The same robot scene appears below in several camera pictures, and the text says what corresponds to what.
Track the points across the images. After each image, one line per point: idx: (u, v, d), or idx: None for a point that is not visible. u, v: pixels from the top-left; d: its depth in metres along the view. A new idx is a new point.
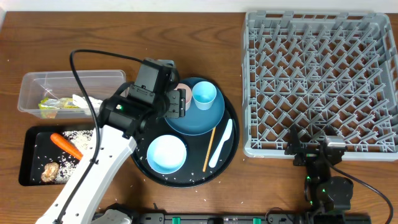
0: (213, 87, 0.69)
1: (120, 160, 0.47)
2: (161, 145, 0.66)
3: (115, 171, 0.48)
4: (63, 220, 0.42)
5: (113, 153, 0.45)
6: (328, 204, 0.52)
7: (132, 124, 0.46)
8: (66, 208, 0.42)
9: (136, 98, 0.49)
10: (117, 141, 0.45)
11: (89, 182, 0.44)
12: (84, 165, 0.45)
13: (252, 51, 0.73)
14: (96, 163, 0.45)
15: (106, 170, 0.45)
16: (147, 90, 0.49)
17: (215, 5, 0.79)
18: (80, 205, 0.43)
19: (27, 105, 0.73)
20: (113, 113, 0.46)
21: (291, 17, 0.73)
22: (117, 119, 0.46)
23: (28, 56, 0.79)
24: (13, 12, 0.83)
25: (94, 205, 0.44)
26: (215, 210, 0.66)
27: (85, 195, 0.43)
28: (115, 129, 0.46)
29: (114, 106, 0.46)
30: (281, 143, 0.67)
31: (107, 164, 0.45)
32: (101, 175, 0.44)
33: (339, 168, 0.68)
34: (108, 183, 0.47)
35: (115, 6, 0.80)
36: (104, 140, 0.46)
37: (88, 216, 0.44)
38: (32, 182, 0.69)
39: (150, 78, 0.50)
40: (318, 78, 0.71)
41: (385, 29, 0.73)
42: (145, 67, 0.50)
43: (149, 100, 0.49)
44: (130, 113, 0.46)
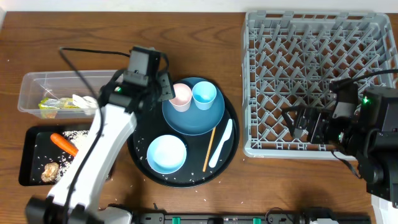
0: (213, 87, 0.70)
1: (125, 134, 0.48)
2: (160, 143, 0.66)
3: (120, 145, 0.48)
4: (76, 187, 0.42)
5: (117, 126, 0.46)
6: (377, 116, 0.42)
7: (131, 102, 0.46)
8: (78, 177, 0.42)
9: (130, 81, 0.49)
10: (120, 116, 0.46)
11: (97, 152, 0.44)
12: (90, 137, 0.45)
13: (252, 51, 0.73)
14: (102, 136, 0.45)
15: (112, 141, 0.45)
16: (140, 74, 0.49)
17: (215, 5, 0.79)
18: (91, 172, 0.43)
19: (27, 106, 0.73)
20: (112, 95, 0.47)
21: (291, 17, 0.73)
22: (114, 101, 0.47)
23: (28, 56, 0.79)
24: (13, 12, 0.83)
25: (103, 173, 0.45)
26: (215, 210, 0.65)
27: (95, 164, 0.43)
28: (114, 111, 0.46)
29: (113, 89, 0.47)
30: (281, 144, 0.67)
31: (112, 135, 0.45)
32: (109, 145, 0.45)
33: (339, 168, 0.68)
34: (115, 155, 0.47)
35: (116, 6, 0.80)
36: (109, 116, 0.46)
37: (100, 185, 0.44)
38: (32, 182, 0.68)
39: (141, 62, 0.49)
40: (318, 78, 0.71)
41: (385, 29, 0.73)
42: (136, 51, 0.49)
43: (143, 81, 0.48)
44: (127, 94, 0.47)
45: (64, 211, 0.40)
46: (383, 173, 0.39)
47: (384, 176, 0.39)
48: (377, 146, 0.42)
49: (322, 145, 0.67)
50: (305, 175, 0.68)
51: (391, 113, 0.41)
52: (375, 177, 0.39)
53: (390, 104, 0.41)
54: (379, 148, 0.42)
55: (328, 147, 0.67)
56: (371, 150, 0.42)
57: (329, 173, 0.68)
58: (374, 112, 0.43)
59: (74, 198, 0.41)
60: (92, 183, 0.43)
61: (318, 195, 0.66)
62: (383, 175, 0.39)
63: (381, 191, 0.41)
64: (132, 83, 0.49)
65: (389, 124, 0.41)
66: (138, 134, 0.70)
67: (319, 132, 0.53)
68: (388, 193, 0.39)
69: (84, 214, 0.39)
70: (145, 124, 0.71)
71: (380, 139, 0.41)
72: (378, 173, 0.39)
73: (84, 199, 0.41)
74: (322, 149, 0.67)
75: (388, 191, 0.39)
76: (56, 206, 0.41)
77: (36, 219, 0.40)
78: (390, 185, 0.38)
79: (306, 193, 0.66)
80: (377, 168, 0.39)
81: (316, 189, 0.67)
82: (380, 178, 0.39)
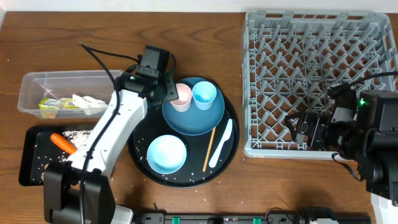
0: (213, 87, 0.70)
1: (135, 117, 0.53)
2: (160, 143, 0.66)
3: (130, 126, 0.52)
4: (93, 155, 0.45)
5: (132, 107, 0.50)
6: (375, 116, 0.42)
7: (145, 89, 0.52)
8: (96, 145, 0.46)
9: (142, 73, 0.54)
10: (135, 99, 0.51)
11: (112, 127, 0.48)
12: (106, 116, 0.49)
13: (252, 51, 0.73)
14: (118, 114, 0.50)
15: (127, 119, 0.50)
16: (151, 68, 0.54)
17: (215, 5, 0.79)
18: (107, 143, 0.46)
19: (27, 106, 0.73)
20: (127, 83, 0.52)
21: (291, 17, 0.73)
22: (130, 89, 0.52)
23: (28, 56, 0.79)
24: (13, 12, 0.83)
25: (116, 149, 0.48)
26: (215, 210, 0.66)
27: (111, 136, 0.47)
28: (128, 96, 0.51)
29: (129, 78, 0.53)
30: (281, 144, 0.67)
31: (127, 114, 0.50)
32: (124, 123, 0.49)
33: (339, 168, 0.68)
34: (126, 135, 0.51)
35: (116, 5, 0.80)
36: (125, 99, 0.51)
37: (112, 158, 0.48)
38: (32, 182, 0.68)
39: (152, 59, 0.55)
40: (318, 78, 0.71)
41: (385, 29, 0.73)
42: (148, 50, 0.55)
43: (153, 74, 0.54)
44: (140, 83, 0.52)
45: (83, 173, 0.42)
46: (382, 172, 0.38)
47: (384, 175, 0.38)
48: (375, 145, 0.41)
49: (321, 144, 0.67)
50: (305, 175, 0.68)
51: (388, 112, 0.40)
52: (374, 175, 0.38)
53: (386, 104, 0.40)
54: (377, 147, 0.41)
55: None
56: (370, 150, 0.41)
57: (329, 173, 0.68)
58: (372, 112, 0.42)
59: (90, 165, 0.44)
60: (107, 153, 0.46)
61: (318, 195, 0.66)
62: (383, 175, 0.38)
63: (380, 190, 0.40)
64: (144, 74, 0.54)
65: (386, 124, 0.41)
66: (138, 134, 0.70)
67: (319, 137, 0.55)
68: (387, 191, 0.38)
69: (102, 178, 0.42)
70: (145, 124, 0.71)
71: (379, 138, 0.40)
72: (378, 172, 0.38)
73: (101, 166, 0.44)
74: None
75: (388, 190, 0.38)
76: (73, 172, 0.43)
77: (54, 182, 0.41)
78: (390, 183, 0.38)
79: (306, 193, 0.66)
80: (377, 167, 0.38)
81: (316, 189, 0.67)
82: (379, 177, 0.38)
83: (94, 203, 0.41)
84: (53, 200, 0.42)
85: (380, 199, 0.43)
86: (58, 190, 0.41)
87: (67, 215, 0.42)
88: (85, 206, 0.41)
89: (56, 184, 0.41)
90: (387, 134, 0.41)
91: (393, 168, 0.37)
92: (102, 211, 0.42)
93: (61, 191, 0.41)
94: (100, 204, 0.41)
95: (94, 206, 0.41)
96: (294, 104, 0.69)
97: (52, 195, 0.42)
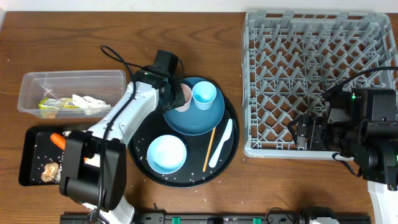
0: (214, 87, 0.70)
1: (149, 106, 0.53)
2: (161, 142, 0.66)
3: (144, 113, 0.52)
4: (112, 128, 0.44)
5: (147, 94, 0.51)
6: (366, 107, 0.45)
7: (158, 83, 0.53)
8: (115, 119, 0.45)
9: (154, 71, 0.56)
10: (150, 88, 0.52)
11: (130, 107, 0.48)
12: (123, 99, 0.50)
13: (252, 51, 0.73)
14: (134, 99, 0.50)
15: (143, 102, 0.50)
16: (163, 68, 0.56)
17: (215, 5, 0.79)
18: (125, 119, 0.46)
19: (27, 105, 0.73)
20: (142, 78, 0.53)
21: (291, 17, 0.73)
22: (145, 81, 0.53)
23: (28, 56, 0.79)
24: (13, 12, 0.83)
25: (131, 130, 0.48)
26: (215, 210, 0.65)
27: (129, 114, 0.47)
28: (143, 86, 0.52)
29: (142, 74, 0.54)
30: (281, 144, 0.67)
31: (144, 98, 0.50)
32: (140, 105, 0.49)
33: (339, 168, 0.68)
34: (138, 122, 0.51)
35: (116, 5, 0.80)
36: (140, 88, 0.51)
37: (127, 137, 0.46)
38: (32, 182, 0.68)
39: (164, 59, 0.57)
40: (318, 78, 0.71)
41: (385, 29, 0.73)
42: (160, 51, 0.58)
43: (165, 73, 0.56)
44: (153, 78, 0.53)
45: (102, 142, 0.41)
46: (378, 158, 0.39)
47: (379, 161, 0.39)
48: (369, 134, 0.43)
49: None
50: (305, 175, 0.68)
51: (377, 103, 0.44)
52: (370, 162, 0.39)
53: (375, 94, 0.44)
54: (371, 136, 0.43)
55: None
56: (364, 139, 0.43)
57: (329, 173, 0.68)
58: (364, 105, 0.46)
59: (109, 136, 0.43)
60: (125, 128, 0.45)
61: (318, 195, 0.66)
62: (377, 162, 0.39)
63: (375, 176, 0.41)
64: (157, 72, 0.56)
65: (377, 114, 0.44)
66: (138, 134, 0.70)
67: (316, 137, 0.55)
68: (383, 177, 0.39)
69: (120, 145, 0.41)
70: (145, 124, 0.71)
71: (372, 127, 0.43)
72: (374, 158, 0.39)
73: (119, 137, 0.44)
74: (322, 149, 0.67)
75: (384, 175, 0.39)
76: (92, 140, 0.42)
77: (75, 149, 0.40)
78: (385, 168, 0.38)
79: (306, 193, 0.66)
80: (372, 154, 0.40)
81: (316, 190, 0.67)
82: (375, 162, 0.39)
83: (114, 167, 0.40)
84: (70, 168, 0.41)
85: (376, 185, 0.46)
86: (76, 157, 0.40)
87: (81, 186, 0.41)
88: (104, 173, 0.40)
89: (77, 150, 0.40)
90: (379, 124, 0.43)
91: (387, 152, 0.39)
92: (117, 180, 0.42)
93: (80, 158, 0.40)
94: (118, 172, 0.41)
95: (111, 173, 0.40)
96: (294, 104, 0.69)
97: (69, 162, 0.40)
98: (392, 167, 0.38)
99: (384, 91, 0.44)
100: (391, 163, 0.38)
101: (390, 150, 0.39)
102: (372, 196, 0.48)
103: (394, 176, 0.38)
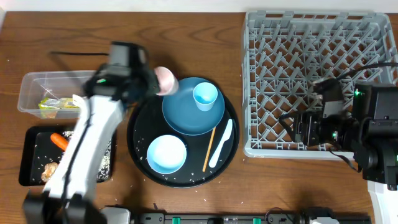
0: (214, 88, 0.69)
1: (112, 124, 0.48)
2: (159, 143, 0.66)
3: (111, 132, 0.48)
4: (71, 178, 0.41)
5: (103, 116, 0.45)
6: (370, 105, 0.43)
7: (117, 92, 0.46)
8: (71, 168, 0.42)
9: (111, 73, 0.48)
10: (106, 105, 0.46)
11: (86, 142, 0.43)
12: (79, 128, 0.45)
13: (252, 51, 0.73)
14: (91, 126, 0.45)
15: (101, 129, 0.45)
16: (121, 66, 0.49)
17: (216, 5, 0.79)
18: (84, 161, 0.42)
19: (27, 105, 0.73)
20: (97, 87, 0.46)
21: (291, 17, 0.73)
22: (101, 93, 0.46)
23: (28, 56, 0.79)
24: (13, 12, 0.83)
25: (97, 162, 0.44)
26: (215, 210, 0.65)
27: (87, 153, 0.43)
28: (102, 99, 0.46)
29: (97, 81, 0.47)
30: (281, 144, 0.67)
31: (101, 122, 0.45)
32: (99, 134, 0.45)
33: (339, 168, 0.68)
34: (106, 144, 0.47)
35: (116, 5, 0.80)
36: (96, 107, 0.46)
37: (94, 173, 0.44)
38: (32, 182, 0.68)
39: (121, 55, 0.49)
40: (318, 78, 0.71)
41: (385, 29, 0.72)
42: (114, 46, 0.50)
43: (126, 71, 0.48)
44: (112, 84, 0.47)
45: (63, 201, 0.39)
46: (377, 158, 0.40)
47: (378, 161, 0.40)
48: (371, 134, 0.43)
49: (322, 145, 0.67)
50: (305, 175, 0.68)
51: (382, 101, 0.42)
52: (370, 161, 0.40)
53: (380, 92, 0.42)
54: (372, 135, 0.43)
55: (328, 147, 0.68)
56: (365, 138, 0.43)
57: (330, 173, 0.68)
58: (366, 102, 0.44)
59: (69, 189, 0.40)
60: (86, 173, 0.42)
61: (318, 196, 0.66)
62: (377, 161, 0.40)
63: (375, 176, 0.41)
64: (114, 73, 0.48)
65: (380, 112, 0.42)
66: (138, 134, 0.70)
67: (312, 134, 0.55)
68: (382, 177, 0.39)
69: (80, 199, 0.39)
70: (145, 124, 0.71)
71: (374, 126, 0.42)
72: (373, 158, 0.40)
73: (80, 189, 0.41)
74: (322, 149, 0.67)
75: (384, 175, 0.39)
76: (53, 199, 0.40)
77: (33, 215, 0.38)
78: (385, 168, 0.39)
79: (307, 193, 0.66)
80: (372, 154, 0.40)
81: (317, 189, 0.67)
82: (374, 163, 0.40)
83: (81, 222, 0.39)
84: None
85: (376, 185, 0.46)
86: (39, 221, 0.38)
87: None
88: None
89: (37, 217, 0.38)
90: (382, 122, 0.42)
91: (386, 152, 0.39)
92: None
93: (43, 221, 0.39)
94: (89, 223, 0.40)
95: None
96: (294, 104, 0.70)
97: None
98: (391, 168, 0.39)
99: (390, 89, 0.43)
100: (390, 163, 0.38)
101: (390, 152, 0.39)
102: (373, 196, 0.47)
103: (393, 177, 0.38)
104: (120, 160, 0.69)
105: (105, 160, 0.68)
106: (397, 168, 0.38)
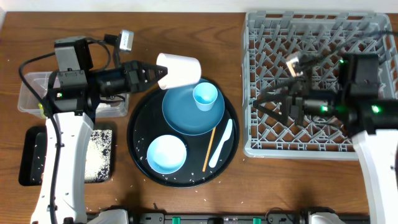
0: (214, 88, 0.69)
1: (85, 138, 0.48)
2: (158, 143, 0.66)
3: (86, 147, 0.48)
4: (57, 204, 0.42)
5: (74, 132, 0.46)
6: (352, 70, 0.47)
7: (79, 103, 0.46)
8: (55, 193, 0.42)
9: (68, 85, 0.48)
10: (71, 122, 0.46)
11: (63, 166, 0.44)
12: (51, 151, 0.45)
13: (252, 51, 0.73)
14: (63, 146, 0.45)
15: (73, 150, 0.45)
16: (74, 70, 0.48)
17: (216, 5, 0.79)
18: (64, 185, 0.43)
19: (27, 106, 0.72)
20: (57, 102, 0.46)
21: (291, 17, 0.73)
22: (62, 107, 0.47)
23: (28, 56, 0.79)
24: (13, 12, 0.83)
25: (79, 180, 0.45)
26: (214, 210, 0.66)
27: (66, 175, 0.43)
28: (66, 115, 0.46)
29: (54, 96, 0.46)
30: (281, 144, 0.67)
31: (71, 142, 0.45)
32: (72, 155, 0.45)
33: (339, 168, 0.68)
34: (84, 158, 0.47)
35: (116, 6, 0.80)
36: (64, 126, 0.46)
37: (79, 191, 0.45)
38: (32, 182, 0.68)
39: (71, 57, 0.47)
40: (318, 78, 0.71)
41: (385, 29, 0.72)
42: (59, 50, 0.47)
43: (80, 78, 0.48)
44: (71, 95, 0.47)
45: None
46: (357, 114, 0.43)
47: (358, 116, 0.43)
48: (352, 94, 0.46)
49: (322, 145, 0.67)
50: (305, 175, 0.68)
51: (362, 67, 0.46)
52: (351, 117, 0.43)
53: (360, 59, 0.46)
54: (354, 96, 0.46)
55: (328, 147, 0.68)
56: (346, 100, 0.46)
57: (330, 173, 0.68)
58: (349, 69, 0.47)
59: (58, 216, 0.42)
60: (71, 195, 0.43)
61: (318, 196, 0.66)
62: (357, 116, 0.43)
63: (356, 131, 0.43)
64: (71, 84, 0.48)
65: (360, 76, 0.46)
66: (138, 134, 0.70)
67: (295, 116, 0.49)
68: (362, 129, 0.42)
69: None
70: (145, 124, 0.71)
71: (355, 89, 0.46)
72: (352, 114, 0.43)
73: (69, 214, 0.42)
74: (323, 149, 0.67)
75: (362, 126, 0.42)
76: None
77: None
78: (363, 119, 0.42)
79: (307, 193, 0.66)
80: (352, 109, 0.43)
81: (317, 189, 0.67)
82: (354, 118, 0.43)
83: None
84: None
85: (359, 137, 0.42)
86: None
87: None
88: None
89: None
90: (362, 86, 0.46)
91: (364, 107, 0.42)
92: None
93: None
94: None
95: None
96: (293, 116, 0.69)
97: None
98: (370, 118, 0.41)
99: (367, 56, 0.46)
100: (368, 114, 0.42)
101: (366, 105, 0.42)
102: (359, 153, 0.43)
103: (372, 127, 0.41)
104: (120, 160, 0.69)
105: (105, 160, 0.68)
106: (374, 118, 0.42)
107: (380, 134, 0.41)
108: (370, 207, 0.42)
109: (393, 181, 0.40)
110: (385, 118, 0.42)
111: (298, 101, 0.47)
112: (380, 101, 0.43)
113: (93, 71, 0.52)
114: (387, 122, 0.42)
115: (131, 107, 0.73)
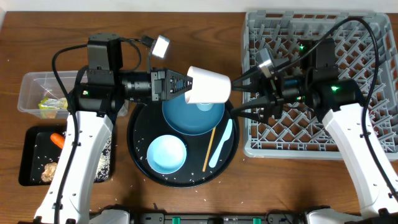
0: None
1: (102, 140, 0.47)
2: (161, 143, 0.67)
3: (101, 150, 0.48)
4: (62, 204, 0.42)
5: (92, 132, 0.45)
6: (312, 57, 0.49)
7: (103, 105, 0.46)
8: (63, 191, 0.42)
9: (98, 83, 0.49)
10: (92, 122, 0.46)
11: (76, 165, 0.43)
12: (66, 148, 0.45)
13: (252, 51, 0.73)
14: (78, 145, 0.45)
15: (89, 152, 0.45)
16: (104, 70, 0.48)
17: (216, 5, 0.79)
18: (74, 186, 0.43)
19: (27, 105, 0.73)
20: (82, 101, 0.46)
21: (291, 17, 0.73)
22: (85, 108, 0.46)
23: (28, 56, 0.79)
24: (12, 12, 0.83)
25: (88, 182, 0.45)
26: (215, 210, 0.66)
27: (76, 176, 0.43)
28: (90, 114, 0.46)
29: (81, 93, 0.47)
30: (281, 143, 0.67)
31: (88, 142, 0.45)
32: (87, 156, 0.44)
33: (339, 168, 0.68)
34: (96, 161, 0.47)
35: (116, 5, 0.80)
36: (84, 125, 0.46)
37: (86, 193, 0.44)
38: (32, 182, 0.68)
39: (102, 56, 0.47)
40: None
41: (385, 29, 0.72)
42: (92, 48, 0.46)
43: (109, 79, 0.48)
44: (97, 95, 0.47)
45: None
46: (319, 98, 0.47)
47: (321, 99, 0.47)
48: (315, 81, 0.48)
49: (322, 145, 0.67)
50: (305, 175, 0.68)
51: (320, 53, 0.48)
52: (314, 102, 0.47)
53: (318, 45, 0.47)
54: (317, 81, 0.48)
55: (328, 147, 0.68)
56: (310, 85, 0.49)
57: (330, 173, 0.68)
58: (309, 55, 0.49)
59: (61, 215, 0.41)
60: (78, 196, 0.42)
61: (318, 196, 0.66)
62: (320, 100, 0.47)
63: (319, 114, 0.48)
64: (101, 83, 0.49)
65: (321, 61, 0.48)
66: (138, 134, 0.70)
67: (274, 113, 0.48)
68: (324, 111, 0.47)
69: None
70: (144, 124, 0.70)
71: (316, 74, 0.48)
72: (316, 98, 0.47)
73: (71, 216, 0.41)
74: (323, 149, 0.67)
75: (325, 111, 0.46)
76: None
77: None
78: (326, 102, 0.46)
79: (306, 193, 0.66)
80: (314, 94, 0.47)
81: (316, 189, 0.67)
82: (318, 101, 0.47)
83: None
84: None
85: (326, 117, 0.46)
86: None
87: None
88: None
89: None
90: (323, 70, 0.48)
91: (324, 90, 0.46)
92: None
93: None
94: None
95: None
96: (295, 119, 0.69)
97: None
98: (331, 98, 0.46)
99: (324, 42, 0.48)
100: (327, 94, 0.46)
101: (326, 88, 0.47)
102: (331, 132, 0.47)
103: (336, 105, 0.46)
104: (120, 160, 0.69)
105: (105, 160, 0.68)
106: (334, 98, 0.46)
107: (343, 108, 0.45)
108: (353, 177, 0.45)
109: (364, 146, 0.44)
110: (342, 96, 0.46)
111: (279, 101, 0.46)
112: (338, 80, 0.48)
113: (122, 71, 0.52)
114: (347, 98, 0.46)
115: (131, 108, 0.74)
